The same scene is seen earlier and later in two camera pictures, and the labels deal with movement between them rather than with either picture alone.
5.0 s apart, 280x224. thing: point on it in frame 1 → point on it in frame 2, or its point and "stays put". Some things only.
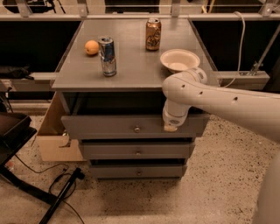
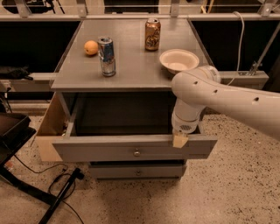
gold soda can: (153, 34) stays put
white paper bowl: (179, 60) stays put
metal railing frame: (45, 80) stays put
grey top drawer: (130, 127) → (131, 148)
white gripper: (173, 121) → (184, 126)
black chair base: (15, 129) stays put
